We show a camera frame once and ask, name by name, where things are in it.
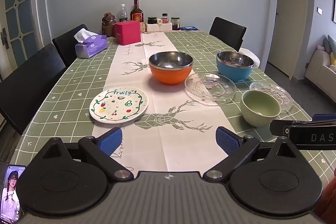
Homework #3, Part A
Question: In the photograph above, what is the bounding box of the white fruit print plate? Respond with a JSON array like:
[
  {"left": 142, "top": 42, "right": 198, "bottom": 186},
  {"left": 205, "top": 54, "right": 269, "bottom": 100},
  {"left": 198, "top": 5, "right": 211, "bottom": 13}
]
[{"left": 89, "top": 86, "right": 149, "bottom": 124}]

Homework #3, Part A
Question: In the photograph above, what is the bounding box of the purple tissue pack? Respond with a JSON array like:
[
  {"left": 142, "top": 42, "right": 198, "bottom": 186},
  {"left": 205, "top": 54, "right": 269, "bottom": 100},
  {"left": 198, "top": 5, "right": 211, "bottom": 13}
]
[{"left": 73, "top": 28, "right": 109, "bottom": 59}]

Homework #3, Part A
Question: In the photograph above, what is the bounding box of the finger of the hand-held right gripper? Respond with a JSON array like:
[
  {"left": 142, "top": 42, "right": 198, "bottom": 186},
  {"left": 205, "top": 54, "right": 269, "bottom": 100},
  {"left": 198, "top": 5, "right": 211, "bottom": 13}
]
[
  {"left": 312, "top": 113, "right": 336, "bottom": 122},
  {"left": 270, "top": 119, "right": 336, "bottom": 137}
]

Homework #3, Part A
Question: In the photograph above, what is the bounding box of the green ceramic bowl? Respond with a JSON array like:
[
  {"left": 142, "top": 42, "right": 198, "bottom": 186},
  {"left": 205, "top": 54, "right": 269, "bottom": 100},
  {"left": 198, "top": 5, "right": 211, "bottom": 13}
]
[{"left": 241, "top": 90, "right": 282, "bottom": 127}]

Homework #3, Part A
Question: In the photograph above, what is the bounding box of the orange steel bowl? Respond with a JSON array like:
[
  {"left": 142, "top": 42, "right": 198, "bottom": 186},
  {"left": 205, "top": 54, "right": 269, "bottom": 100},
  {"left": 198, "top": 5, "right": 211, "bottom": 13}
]
[{"left": 148, "top": 51, "right": 194, "bottom": 86}]

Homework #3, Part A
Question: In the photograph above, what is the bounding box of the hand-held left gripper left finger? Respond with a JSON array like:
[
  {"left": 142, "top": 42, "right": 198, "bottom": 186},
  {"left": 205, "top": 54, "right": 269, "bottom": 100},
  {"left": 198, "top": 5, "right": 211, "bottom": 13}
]
[{"left": 37, "top": 127, "right": 134, "bottom": 183}]

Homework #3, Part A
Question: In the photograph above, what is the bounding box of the small clear glass plate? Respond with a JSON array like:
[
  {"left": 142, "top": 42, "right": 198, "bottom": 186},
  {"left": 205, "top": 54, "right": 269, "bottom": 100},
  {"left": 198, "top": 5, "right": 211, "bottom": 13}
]
[{"left": 249, "top": 81, "right": 294, "bottom": 111}]

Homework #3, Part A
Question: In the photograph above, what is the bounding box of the black chair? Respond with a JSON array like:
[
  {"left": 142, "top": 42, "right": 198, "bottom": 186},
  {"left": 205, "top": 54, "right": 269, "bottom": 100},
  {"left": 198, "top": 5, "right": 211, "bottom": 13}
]
[
  {"left": 0, "top": 43, "right": 66, "bottom": 136},
  {"left": 209, "top": 16, "right": 247, "bottom": 53},
  {"left": 52, "top": 24, "right": 89, "bottom": 67}
]

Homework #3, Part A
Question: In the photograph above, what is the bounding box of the white door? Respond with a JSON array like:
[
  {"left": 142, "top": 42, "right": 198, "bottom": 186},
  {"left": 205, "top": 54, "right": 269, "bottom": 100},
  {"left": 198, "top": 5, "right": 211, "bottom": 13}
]
[{"left": 270, "top": 0, "right": 309, "bottom": 78}]

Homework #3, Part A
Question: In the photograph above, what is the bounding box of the glass panel door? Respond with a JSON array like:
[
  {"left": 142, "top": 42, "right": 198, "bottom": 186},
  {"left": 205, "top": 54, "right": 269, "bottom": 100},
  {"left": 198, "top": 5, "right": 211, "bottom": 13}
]
[{"left": 0, "top": 0, "right": 36, "bottom": 77}]

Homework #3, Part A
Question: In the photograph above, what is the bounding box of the beige sofa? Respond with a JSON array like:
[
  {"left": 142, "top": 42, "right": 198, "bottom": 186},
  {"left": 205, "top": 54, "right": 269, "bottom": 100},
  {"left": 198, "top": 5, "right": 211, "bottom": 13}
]
[{"left": 304, "top": 49, "right": 336, "bottom": 99}]

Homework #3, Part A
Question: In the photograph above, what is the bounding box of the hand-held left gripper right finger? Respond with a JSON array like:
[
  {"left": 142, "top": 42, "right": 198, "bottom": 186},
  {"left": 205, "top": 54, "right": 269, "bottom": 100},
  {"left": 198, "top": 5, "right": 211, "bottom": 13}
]
[{"left": 203, "top": 126, "right": 303, "bottom": 183}]

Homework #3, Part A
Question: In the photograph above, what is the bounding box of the grey blue cushion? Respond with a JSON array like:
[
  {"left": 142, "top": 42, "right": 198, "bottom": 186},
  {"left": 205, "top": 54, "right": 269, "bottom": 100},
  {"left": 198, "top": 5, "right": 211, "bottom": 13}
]
[{"left": 323, "top": 35, "right": 336, "bottom": 54}]

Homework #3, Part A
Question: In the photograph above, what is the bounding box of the green checked tablecloth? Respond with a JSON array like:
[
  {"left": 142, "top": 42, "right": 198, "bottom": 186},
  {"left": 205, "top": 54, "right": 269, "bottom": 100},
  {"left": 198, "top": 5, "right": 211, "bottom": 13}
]
[{"left": 13, "top": 29, "right": 336, "bottom": 182}]

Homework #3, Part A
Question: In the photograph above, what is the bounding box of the metal door handle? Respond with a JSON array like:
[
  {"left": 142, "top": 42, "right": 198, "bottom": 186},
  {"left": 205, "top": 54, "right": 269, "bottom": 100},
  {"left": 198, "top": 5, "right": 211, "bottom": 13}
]
[{"left": 0, "top": 27, "right": 10, "bottom": 49}]

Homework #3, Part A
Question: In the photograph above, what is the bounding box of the brown flask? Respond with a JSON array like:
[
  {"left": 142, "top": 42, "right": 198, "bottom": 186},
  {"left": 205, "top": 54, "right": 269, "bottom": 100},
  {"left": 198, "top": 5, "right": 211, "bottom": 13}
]
[{"left": 101, "top": 12, "right": 116, "bottom": 38}]

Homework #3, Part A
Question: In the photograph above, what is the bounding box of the white towel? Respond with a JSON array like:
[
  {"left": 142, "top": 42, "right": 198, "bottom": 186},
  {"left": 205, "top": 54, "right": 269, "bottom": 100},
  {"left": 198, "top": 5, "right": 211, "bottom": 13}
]
[{"left": 237, "top": 47, "right": 260, "bottom": 68}]

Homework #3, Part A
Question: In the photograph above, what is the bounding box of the red label liquor bottle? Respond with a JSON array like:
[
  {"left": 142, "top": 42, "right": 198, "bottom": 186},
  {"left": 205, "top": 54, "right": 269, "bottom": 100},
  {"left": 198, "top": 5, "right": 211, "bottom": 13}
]
[{"left": 130, "top": 0, "right": 144, "bottom": 23}]

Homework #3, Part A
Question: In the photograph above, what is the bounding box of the smartphone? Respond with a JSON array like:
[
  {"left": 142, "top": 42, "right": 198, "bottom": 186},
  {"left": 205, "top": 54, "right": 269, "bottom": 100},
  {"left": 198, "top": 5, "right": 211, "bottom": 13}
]
[{"left": 0, "top": 165, "right": 27, "bottom": 224}]

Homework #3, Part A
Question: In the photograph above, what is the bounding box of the large clear glass plate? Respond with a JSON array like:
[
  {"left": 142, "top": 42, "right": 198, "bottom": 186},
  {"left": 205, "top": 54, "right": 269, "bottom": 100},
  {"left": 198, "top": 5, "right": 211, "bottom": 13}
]
[{"left": 184, "top": 72, "right": 237, "bottom": 106}]

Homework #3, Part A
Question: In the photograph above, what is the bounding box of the blue steel bowl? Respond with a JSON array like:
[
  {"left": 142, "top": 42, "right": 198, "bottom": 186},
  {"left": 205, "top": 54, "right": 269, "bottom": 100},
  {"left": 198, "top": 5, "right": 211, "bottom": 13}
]
[{"left": 216, "top": 51, "right": 255, "bottom": 83}]

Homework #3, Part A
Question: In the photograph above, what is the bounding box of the person's right forearm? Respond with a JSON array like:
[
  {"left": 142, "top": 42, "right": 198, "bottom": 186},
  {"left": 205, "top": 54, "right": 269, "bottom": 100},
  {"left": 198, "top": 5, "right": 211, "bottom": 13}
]
[{"left": 314, "top": 169, "right": 336, "bottom": 222}]

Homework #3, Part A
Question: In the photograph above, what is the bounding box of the clear plastic water bottle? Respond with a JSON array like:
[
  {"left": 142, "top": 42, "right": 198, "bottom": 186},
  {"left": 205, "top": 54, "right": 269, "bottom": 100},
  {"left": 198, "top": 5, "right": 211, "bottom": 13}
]
[{"left": 118, "top": 4, "right": 129, "bottom": 22}]

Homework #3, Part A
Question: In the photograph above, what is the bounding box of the pink box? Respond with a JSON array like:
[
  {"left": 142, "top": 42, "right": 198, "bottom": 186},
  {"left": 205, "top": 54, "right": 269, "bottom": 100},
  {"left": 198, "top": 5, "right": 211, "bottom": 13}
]
[{"left": 114, "top": 21, "right": 142, "bottom": 46}]

